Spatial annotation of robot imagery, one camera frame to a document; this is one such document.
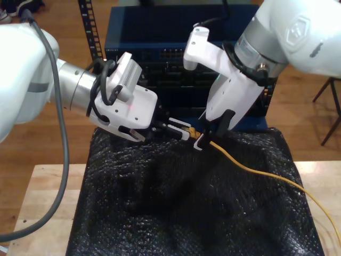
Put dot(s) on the white corner piece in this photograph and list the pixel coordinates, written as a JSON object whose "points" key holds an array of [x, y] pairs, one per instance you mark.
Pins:
{"points": [[2, 250]]}

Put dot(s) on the dark sneaker white sole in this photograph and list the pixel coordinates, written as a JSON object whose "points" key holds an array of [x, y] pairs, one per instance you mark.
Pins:
{"points": [[16, 6]]}

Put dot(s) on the blue network switch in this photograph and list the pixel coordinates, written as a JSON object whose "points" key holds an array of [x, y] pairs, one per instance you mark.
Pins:
{"points": [[149, 29]]}

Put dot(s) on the dark wooden chair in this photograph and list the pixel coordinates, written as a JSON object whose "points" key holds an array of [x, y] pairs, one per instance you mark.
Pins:
{"points": [[320, 92]]}

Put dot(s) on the black bubble wrap mat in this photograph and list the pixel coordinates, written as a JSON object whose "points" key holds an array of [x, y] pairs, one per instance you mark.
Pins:
{"points": [[160, 213]]}

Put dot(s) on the white shoe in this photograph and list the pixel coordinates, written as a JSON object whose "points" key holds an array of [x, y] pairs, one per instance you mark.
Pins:
{"points": [[4, 16]]}

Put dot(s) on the black rack server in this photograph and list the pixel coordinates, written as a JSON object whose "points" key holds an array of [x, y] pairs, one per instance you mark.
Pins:
{"points": [[173, 77]]}

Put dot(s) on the blue base shelf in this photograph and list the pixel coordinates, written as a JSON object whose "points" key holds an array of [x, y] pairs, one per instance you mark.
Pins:
{"points": [[253, 124]]}

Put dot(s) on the black perforated rack post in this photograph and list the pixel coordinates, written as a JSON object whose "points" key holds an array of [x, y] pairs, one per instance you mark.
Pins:
{"points": [[269, 104], [88, 29]]}

